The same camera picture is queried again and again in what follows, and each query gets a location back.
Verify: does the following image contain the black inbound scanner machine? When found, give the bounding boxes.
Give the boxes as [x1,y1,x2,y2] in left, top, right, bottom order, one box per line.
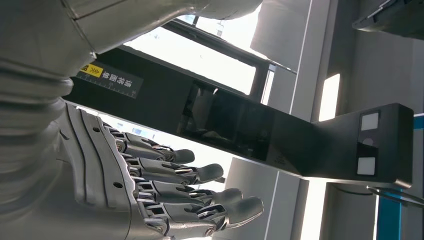
[62,46,415,190]

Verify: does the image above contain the dark window frame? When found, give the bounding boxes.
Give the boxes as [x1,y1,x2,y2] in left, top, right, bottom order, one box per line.
[162,18,299,104]

